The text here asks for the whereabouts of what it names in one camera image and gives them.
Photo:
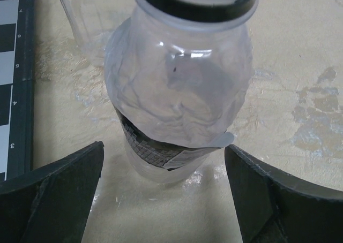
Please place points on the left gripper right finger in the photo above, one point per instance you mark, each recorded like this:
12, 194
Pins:
275, 206

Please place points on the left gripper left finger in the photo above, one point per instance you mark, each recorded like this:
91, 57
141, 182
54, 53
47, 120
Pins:
52, 203

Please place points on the small clear plastic bottle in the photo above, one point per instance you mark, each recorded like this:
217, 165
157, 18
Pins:
177, 73

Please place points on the clear bottle back right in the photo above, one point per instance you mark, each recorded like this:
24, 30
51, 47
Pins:
93, 22

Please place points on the black white checkerboard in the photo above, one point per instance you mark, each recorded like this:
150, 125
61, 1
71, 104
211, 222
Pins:
17, 86

